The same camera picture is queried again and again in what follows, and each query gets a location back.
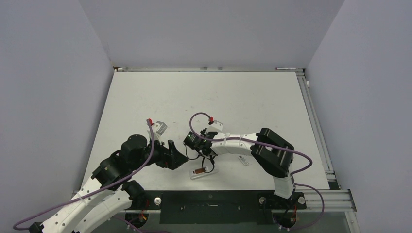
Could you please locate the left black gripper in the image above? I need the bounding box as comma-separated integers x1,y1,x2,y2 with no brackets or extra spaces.
131,135,188,170

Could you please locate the white battery cover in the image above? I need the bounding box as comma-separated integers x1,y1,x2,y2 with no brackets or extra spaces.
238,155,249,166

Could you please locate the aluminium rail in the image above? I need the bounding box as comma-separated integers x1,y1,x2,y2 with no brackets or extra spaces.
114,67,305,73
296,69,356,212

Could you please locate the aluminium right rail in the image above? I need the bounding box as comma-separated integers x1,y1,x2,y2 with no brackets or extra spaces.
296,69,356,212

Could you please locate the purple cable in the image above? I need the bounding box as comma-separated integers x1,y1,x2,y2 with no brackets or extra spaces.
13,119,156,231
189,112,313,177

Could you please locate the white remote control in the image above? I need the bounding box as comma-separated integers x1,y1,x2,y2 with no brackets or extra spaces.
189,166,219,180

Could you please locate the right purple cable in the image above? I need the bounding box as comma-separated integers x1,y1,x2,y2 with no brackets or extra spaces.
189,112,313,177

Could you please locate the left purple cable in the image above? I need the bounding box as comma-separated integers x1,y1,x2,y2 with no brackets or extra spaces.
13,119,156,231

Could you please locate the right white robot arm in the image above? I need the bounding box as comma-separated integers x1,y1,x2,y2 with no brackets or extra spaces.
183,128,294,208

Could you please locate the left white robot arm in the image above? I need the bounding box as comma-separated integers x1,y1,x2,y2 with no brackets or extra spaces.
29,134,188,233

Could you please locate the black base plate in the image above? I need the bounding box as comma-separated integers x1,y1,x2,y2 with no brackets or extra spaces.
127,190,307,224

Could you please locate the aluminium back rail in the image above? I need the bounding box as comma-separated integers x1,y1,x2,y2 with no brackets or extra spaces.
114,67,305,73

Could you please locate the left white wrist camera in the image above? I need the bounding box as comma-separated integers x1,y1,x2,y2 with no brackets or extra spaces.
147,118,168,143

